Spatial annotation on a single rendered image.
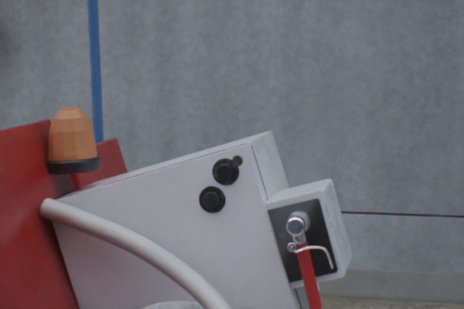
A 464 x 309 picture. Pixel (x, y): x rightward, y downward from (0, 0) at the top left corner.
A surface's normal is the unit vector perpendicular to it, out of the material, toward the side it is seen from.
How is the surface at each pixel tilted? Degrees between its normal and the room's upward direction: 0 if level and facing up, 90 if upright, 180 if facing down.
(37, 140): 70
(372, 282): 90
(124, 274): 90
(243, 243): 90
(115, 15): 90
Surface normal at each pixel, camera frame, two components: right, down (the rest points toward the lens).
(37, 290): 0.92, -0.32
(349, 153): -0.21, 0.10
